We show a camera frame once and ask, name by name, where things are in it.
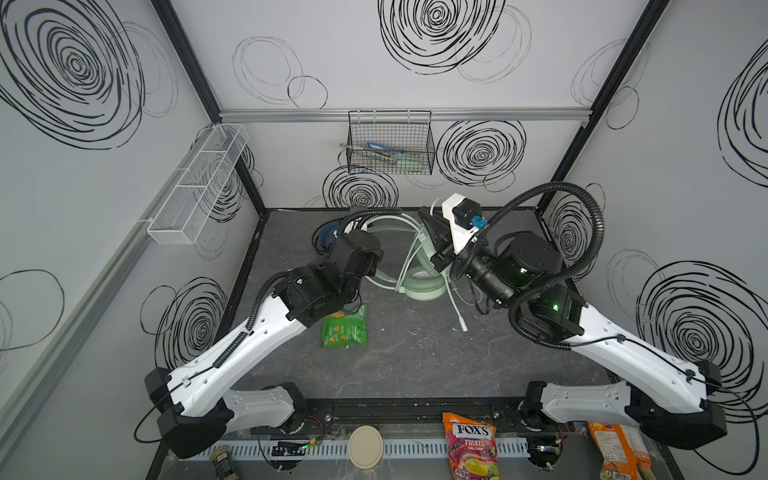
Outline mint green headphone cable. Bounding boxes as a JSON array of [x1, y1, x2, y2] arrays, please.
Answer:
[[359, 197, 481, 313]]

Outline mint green headphones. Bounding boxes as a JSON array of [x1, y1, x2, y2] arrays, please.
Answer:
[[362, 214, 468, 332]]

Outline black blue headphones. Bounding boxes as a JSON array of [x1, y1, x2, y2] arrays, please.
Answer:
[[311, 218, 342, 255]]

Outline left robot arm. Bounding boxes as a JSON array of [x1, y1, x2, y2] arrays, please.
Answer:
[[145, 207, 402, 459]]

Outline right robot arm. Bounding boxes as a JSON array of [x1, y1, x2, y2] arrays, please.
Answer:
[[418, 182, 760, 453]]

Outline green item in basket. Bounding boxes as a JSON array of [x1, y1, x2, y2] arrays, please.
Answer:
[[394, 153, 429, 175]]

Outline green snack bag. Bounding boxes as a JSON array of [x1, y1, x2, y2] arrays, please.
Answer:
[[321, 304, 368, 349]]

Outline Fox's fruits candy bag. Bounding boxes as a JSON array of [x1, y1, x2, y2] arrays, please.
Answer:
[[442, 412, 500, 480]]

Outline round beige lid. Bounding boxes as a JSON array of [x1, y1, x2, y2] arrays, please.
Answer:
[[348, 425, 384, 470]]

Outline orange snack bag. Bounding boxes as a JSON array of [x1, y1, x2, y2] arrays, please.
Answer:
[[588, 422, 657, 480]]

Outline small dark jar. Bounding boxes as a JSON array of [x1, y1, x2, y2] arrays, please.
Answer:
[[210, 446, 239, 480]]

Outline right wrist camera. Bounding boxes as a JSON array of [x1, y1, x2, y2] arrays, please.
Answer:
[[441, 193, 487, 255]]

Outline black wire basket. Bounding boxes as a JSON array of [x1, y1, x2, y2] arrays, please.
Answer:
[[343, 120, 436, 176]]

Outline blue handled tool in basket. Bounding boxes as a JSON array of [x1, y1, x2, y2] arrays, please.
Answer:
[[368, 142, 405, 156]]

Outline aluminium wall rail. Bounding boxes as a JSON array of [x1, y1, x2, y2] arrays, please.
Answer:
[[220, 107, 592, 124]]

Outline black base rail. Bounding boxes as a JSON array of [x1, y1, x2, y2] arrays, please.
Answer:
[[167, 395, 577, 436]]

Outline white wire shelf basket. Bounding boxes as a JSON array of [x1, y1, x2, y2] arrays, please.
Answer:
[[147, 123, 248, 246]]

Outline white slotted cable duct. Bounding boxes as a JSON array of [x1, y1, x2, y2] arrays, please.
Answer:
[[188, 437, 529, 462]]

